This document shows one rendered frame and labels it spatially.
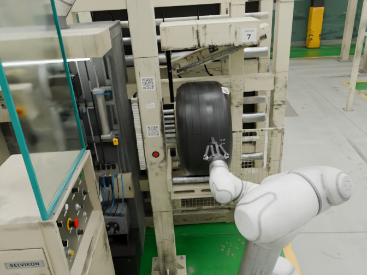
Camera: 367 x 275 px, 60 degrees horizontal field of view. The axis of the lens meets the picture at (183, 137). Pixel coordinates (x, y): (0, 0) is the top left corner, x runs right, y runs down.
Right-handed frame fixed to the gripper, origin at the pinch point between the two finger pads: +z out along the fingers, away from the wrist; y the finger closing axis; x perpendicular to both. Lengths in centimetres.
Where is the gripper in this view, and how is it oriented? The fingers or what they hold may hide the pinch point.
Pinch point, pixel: (213, 142)
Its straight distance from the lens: 168.7
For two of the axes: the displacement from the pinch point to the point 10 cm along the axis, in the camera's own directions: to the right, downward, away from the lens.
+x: 0.5, 8.3, 5.5
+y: -10.0, 0.6, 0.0
